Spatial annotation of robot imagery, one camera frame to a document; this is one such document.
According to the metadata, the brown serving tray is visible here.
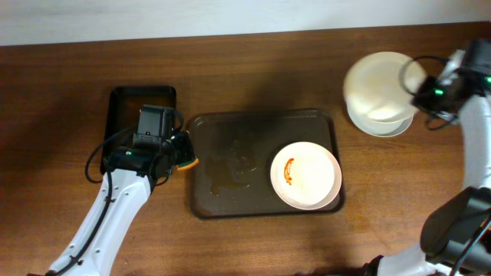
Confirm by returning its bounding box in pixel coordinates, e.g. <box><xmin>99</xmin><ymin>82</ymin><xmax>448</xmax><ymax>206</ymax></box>
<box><xmin>188</xmin><ymin>109</ymin><xmax>339</xmax><ymax>220</ymax></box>

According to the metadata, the cream plate back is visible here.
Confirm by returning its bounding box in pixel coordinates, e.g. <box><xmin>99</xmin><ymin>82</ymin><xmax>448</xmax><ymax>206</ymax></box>
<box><xmin>347</xmin><ymin>103</ymin><xmax>415</xmax><ymax>138</ymax></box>

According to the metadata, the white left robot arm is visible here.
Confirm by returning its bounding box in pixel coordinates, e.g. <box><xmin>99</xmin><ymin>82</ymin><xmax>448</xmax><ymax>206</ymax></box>
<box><xmin>47</xmin><ymin>131</ymin><xmax>198</xmax><ymax>275</ymax></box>

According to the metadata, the black water basin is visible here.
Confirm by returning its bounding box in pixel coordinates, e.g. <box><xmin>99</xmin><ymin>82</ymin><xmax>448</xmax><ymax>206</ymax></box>
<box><xmin>102</xmin><ymin>86</ymin><xmax>183</xmax><ymax>158</ymax></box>

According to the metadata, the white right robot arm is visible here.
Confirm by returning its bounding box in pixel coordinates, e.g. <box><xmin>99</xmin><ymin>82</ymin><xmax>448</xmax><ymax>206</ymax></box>
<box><xmin>361</xmin><ymin>73</ymin><xmax>490</xmax><ymax>276</ymax></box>

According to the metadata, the cream plate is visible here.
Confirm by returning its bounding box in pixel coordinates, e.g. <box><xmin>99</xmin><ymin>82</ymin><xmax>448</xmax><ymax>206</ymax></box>
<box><xmin>347</xmin><ymin>103</ymin><xmax>415</xmax><ymax>138</ymax></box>
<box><xmin>269</xmin><ymin>142</ymin><xmax>342</xmax><ymax>211</ymax></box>
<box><xmin>343</xmin><ymin>51</ymin><xmax>427</xmax><ymax>113</ymax></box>

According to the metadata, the green orange sponge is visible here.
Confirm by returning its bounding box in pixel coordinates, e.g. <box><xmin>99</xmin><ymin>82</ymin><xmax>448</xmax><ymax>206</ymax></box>
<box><xmin>176</xmin><ymin>158</ymin><xmax>199</xmax><ymax>171</ymax></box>

